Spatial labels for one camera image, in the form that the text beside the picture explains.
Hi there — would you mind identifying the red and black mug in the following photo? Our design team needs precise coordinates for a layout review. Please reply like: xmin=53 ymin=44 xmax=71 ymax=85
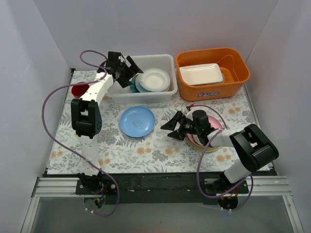
xmin=71 ymin=82 xmax=89 ymax=99

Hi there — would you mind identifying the white deep plate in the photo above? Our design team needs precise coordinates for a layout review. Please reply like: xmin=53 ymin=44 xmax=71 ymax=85
xmin=138 ymin=68 xmax=171 ymax=92

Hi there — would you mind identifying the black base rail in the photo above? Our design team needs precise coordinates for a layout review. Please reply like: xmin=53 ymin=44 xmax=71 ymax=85
xmin=33 ymin=172 xmax=217 ymax=205

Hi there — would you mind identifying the pale peach bottom plate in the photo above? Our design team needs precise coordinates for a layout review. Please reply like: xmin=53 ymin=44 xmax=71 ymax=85
xmin=136 ymin=74 xmax=170 ymax=92

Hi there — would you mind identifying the white plastic bin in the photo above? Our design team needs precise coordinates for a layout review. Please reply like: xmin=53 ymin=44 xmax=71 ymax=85
xmin=105 ymin=54 xmax=178 ymax=104

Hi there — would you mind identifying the teal scalloped plate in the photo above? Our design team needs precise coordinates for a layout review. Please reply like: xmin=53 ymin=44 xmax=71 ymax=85
xmin=130 ymin=76 xmax=139 ymax=93

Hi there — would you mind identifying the cream round plate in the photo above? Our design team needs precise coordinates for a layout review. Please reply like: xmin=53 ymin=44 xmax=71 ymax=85
xmin=185 ymin=136 xmax=220 ymax=153

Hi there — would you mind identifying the blue round plate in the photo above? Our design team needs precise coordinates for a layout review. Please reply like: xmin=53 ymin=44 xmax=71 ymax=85
xmin=120 ymin=106 xmax=156 ymax=138

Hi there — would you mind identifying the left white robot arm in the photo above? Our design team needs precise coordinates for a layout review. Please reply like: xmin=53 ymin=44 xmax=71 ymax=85
xmin=70 ymin=51 xmax=143 ymax=194

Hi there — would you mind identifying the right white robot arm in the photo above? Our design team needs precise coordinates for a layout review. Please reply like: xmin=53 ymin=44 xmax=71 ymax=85
xmin=161 ymin=110 xmax=279 ymax=193

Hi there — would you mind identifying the white rectangular tray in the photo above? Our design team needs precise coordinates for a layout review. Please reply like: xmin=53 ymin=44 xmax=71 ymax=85
xmin=179 ymin=63 xmax=225 ymax=86

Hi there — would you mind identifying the floral patterned table mat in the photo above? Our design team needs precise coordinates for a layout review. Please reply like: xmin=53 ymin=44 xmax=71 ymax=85
xmin=47 ymin=69 xmax=270 ymax=175

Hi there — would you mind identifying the orange plastic tub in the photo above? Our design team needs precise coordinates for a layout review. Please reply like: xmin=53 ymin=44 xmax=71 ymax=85
xmin=176 ymin=48 xmax=250 ymax=102

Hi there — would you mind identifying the pink round plate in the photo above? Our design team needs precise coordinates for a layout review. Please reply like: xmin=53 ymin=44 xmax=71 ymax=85
xmin=187 ymin=115 xmax=223 ymax=148

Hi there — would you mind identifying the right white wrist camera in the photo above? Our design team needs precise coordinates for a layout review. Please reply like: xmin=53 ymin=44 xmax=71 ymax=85
xmin=185 ymin=105 xmax=193 ymax=118

